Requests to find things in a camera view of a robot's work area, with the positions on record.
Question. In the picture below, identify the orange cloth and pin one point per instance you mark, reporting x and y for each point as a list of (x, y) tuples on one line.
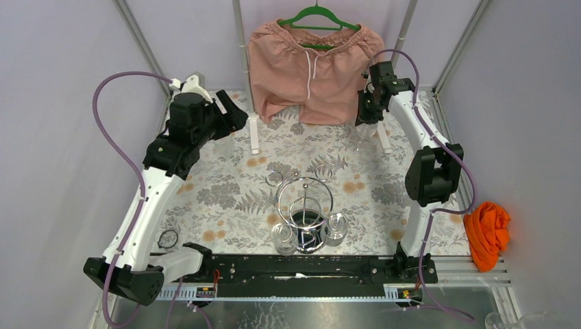
[(487, 232)]

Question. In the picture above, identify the green clothes hanger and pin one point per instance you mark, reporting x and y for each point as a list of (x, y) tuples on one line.
[(325, 20)]

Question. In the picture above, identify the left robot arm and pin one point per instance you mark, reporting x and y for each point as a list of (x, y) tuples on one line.
[(126, 268)]

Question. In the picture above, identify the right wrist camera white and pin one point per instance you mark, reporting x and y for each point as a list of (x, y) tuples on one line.
[(369, 88)]

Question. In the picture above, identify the chrome wine glass rack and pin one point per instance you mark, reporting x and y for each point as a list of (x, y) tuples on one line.
[(303, 202)]

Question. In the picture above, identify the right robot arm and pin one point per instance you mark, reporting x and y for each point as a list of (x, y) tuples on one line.
[(434, 173)]

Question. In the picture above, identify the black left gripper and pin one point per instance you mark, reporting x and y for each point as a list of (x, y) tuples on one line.
[(223, 117)]

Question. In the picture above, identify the floral table mat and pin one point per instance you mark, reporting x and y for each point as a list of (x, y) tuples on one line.
[(226, 205)]

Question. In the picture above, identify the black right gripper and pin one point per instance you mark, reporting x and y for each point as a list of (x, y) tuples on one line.
[(362, 116)]

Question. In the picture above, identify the pink shorts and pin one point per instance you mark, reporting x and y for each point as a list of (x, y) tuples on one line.
[(320, 74)]

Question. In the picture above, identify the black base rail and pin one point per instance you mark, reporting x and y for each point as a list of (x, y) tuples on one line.
[(265, 276)]

